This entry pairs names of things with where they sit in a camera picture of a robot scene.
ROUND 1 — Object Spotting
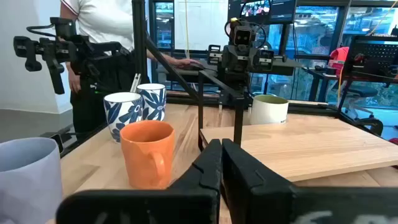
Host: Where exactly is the orange faceted mug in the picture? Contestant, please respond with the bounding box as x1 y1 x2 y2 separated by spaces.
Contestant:
119 120 176 190

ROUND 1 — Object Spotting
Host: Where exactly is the white board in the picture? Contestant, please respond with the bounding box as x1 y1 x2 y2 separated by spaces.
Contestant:
174 0 229 51

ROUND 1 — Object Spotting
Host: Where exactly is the grey desk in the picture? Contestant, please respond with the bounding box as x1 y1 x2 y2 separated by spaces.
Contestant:
155 58 304 77

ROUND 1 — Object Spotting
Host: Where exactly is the wall-mounted monitor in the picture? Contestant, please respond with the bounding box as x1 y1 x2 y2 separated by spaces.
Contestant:
228 0 298 25

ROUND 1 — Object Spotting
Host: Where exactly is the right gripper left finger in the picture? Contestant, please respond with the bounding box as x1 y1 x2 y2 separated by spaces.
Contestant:
55 139 222 224

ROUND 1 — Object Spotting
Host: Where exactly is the black side desk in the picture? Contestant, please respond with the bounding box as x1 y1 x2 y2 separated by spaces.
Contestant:
306 65 340 103

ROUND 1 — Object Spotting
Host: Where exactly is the black office chair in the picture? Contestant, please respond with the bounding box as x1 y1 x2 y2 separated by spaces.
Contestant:
338 85 384 136

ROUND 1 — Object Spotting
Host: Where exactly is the grey-blue mug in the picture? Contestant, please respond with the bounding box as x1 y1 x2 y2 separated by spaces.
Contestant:
0 137 64 224

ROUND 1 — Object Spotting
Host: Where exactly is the person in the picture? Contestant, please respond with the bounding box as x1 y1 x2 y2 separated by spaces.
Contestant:
59 0 203 133

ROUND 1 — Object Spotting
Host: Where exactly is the black perforated cart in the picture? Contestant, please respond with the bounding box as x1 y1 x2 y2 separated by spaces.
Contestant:
345 33 398 83

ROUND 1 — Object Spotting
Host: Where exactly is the wooden shelf black wire frame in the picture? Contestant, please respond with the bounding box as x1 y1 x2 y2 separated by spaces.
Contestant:
198 70 398 183

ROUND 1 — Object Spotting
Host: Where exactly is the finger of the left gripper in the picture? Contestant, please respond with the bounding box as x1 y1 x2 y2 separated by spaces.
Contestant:
208 45 223 65
257 49 275 71

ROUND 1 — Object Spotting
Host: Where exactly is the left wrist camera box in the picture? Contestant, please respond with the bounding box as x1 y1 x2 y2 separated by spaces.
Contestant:
230 17 254 47

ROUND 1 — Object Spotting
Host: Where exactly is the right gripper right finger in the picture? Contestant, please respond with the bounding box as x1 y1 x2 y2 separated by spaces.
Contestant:
221 138 398 224

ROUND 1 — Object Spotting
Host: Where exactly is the white mug olive green inside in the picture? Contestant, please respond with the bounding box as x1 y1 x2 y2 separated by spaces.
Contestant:
250 95 290 126

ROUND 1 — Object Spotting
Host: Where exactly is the black aluminium table frame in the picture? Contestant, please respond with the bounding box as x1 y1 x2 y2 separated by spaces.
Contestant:
40 0 384 158

